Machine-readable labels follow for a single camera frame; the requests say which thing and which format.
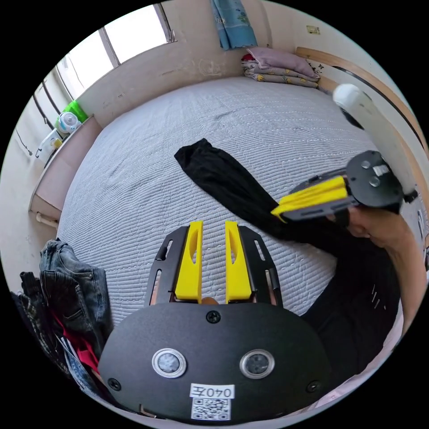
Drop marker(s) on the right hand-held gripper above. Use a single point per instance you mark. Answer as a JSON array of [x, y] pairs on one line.
[[373, 191]]

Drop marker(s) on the person's body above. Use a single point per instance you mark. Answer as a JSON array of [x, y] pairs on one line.
[[375, 378]]

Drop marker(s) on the window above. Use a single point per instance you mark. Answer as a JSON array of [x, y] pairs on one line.
[[134, 38]]

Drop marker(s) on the person's right hand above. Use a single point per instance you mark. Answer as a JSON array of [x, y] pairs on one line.
[[368, 224]]

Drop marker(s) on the pile of clothes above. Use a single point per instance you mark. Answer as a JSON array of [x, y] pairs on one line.
[[73, 295]]

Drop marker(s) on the bed with grey quilt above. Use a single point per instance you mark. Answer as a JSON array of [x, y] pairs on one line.
[[167, 187]]

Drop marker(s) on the person's right forearm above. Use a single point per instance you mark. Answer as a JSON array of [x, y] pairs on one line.
[[407, 264]]

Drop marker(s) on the blue curtain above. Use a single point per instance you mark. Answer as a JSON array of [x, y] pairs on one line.
[[233, 25]]

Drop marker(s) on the green plastic container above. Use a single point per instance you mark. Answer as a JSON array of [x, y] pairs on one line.
[[76, 110]]

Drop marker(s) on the folded printed blanket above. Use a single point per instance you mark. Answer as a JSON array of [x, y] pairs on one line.
[[278, 77]]

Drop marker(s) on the pink pillow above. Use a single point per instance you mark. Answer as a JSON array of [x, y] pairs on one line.
[[285, 60]]

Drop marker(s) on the black long sleeve shirt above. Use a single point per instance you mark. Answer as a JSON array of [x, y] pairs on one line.
[[234, 182]]

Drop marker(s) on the wall socket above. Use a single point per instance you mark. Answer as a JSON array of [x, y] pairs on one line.
[[313, 29]]

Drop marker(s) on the white plastic box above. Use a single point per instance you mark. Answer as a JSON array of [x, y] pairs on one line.
[[48, 144]]

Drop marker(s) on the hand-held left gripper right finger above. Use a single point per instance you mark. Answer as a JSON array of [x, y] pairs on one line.
[[237, 268]]

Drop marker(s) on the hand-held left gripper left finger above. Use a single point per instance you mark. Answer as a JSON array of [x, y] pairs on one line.
[[189, 268]]

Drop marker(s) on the white and blue bottle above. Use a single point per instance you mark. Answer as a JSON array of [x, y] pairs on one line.
[[68, 122]]

